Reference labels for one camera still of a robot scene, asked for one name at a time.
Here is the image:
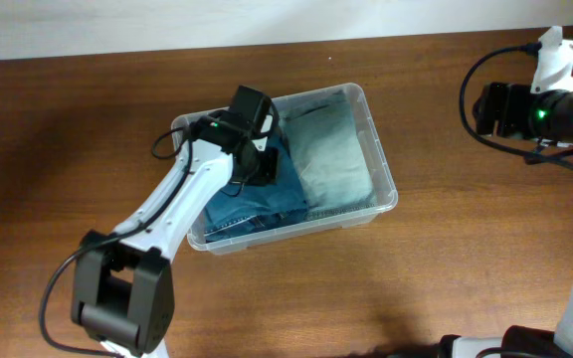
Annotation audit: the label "clear plastic storage bin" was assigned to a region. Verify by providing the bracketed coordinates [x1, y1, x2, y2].
[186, 83, 398, 255]

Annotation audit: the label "black camera cable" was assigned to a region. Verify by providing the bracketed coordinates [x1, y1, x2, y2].
[37, 124, 198, 358]
[458, 42, 573, 188]

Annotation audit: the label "right black camera cable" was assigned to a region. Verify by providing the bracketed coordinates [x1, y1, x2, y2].
[458, 42, 573, 188]

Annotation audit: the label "left black camera cable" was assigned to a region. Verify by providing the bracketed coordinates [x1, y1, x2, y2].
[37, 124, 198, 358]

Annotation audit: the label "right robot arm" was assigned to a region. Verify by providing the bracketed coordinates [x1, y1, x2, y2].
[310, 29, 573, 355]

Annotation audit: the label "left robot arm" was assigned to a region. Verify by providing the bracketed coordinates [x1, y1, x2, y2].
[71, 86, 279, 357]

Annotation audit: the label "dark blue jeans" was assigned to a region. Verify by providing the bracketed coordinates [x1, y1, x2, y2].
[203, 135, 309, 243]

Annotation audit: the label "light blue jeans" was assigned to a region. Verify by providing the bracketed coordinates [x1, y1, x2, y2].
[280, 91, 376, 220]

